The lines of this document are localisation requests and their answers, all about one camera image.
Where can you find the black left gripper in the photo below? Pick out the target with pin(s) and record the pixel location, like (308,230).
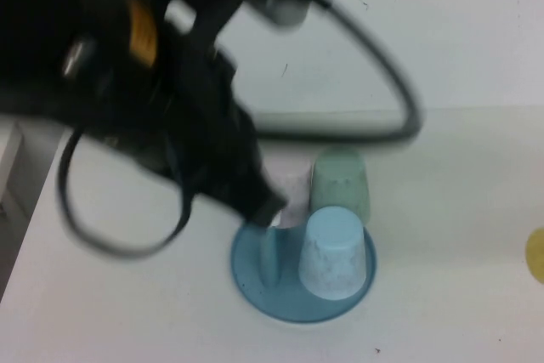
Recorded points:
(204,133)

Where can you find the yellow marbled plastic cup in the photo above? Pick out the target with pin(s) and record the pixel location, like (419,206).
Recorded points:
(536,254)

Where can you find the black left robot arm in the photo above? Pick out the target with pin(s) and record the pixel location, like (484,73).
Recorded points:
(51,40)

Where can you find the white marbled plastic cup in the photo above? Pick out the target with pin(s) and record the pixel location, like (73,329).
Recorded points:
(295,201)

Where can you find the green marbled plastic cup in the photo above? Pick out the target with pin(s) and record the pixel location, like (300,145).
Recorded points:
(342,184)

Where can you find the light blue marbled plastic cup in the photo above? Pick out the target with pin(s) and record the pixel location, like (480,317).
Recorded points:
(333,252)

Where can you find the blue round cup stand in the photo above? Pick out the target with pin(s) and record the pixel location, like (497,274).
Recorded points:
(285,301)

